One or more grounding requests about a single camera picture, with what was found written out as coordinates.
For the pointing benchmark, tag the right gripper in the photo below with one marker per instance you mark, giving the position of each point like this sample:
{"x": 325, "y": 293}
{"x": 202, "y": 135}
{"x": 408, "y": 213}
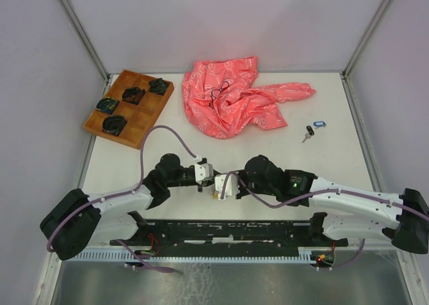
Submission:
{"x": 240, "y": 192}

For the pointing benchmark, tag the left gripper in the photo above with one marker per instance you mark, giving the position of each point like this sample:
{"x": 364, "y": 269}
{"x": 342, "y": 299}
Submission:
{"x": 208, "y": 181}

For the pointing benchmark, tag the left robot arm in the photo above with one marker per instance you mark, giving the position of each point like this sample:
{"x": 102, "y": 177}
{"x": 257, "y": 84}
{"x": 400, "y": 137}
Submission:
{"x": 80, "y": 219}

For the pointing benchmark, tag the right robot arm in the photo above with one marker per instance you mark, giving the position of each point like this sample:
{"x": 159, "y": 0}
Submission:
{"x": 346, "y": 213}

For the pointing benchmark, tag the key with black head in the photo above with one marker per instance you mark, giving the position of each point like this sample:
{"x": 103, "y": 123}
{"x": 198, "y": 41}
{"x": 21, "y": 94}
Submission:
{"x": 309, "y": 133}

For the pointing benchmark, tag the pink patterned cloth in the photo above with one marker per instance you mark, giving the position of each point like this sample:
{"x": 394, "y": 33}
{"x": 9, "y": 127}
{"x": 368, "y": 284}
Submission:
{"x": 242, "y": 104}

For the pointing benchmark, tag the blue key tag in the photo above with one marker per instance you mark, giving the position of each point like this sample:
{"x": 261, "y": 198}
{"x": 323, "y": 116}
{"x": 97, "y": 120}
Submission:
{"x": 319, "y": 124}

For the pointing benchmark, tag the eyeglasses on cloth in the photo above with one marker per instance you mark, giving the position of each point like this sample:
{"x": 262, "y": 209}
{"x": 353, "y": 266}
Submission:
{"x": 214, "y": 93}

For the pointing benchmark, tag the wooden compartment tray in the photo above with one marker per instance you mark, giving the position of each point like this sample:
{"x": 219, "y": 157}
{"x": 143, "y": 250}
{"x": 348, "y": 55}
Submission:
{"x": 130, "y": 108}

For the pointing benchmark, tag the dark rolled item top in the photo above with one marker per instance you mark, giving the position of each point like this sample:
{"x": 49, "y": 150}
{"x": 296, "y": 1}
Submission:
{"x": 158, "y": 86}

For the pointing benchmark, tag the dark rolled item bottom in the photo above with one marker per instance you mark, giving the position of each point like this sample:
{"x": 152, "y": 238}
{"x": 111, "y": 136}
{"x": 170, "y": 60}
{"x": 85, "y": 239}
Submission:
{"x": 114, "y": 125}

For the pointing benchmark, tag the dark rolled item middle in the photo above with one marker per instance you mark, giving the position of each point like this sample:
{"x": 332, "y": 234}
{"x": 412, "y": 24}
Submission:
{"x": 133, "y": 95}

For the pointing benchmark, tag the dark green rolled item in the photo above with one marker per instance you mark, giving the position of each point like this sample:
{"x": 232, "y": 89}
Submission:
{"x": 107, "y": 105}

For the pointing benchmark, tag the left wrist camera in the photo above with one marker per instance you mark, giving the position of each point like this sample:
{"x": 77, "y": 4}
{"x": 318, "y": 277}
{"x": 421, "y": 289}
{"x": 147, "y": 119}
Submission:
{"x": 202, "y": 164}

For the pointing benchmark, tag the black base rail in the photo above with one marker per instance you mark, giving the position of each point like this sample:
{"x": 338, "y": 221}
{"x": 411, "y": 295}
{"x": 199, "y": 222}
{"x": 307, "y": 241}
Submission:
{"x": 157, "y": 234}

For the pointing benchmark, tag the white cable duct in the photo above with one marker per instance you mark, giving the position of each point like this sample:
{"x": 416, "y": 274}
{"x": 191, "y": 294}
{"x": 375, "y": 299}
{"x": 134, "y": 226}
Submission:
{"x": 203, "y": 253}

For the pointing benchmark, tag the left aluminium frame post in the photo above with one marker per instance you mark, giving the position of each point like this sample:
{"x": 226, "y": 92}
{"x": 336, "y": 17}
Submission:
{"x": 77, "y": 26}

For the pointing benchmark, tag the aluminium frame post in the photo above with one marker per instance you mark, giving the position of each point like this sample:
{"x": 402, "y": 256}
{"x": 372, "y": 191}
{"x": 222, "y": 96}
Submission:
{"x": 369, "y": 32}
{"x": 77, "y": 26}

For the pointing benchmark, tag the right aluminium frame post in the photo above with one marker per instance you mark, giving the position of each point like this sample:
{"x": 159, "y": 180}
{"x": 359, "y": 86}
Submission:
{"x": 369, "y": 32}

